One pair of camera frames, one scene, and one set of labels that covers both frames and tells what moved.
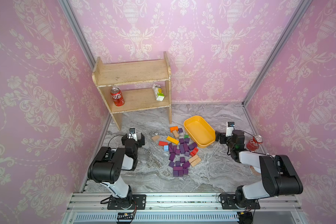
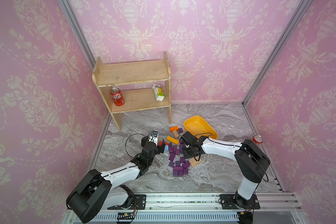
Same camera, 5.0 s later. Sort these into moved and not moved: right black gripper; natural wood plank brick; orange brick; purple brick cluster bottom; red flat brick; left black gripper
Moved: right black gripper; left black gripper
Not moved: purple brick cluster bottom; red flat brick; natural wood plank brick; orange brick
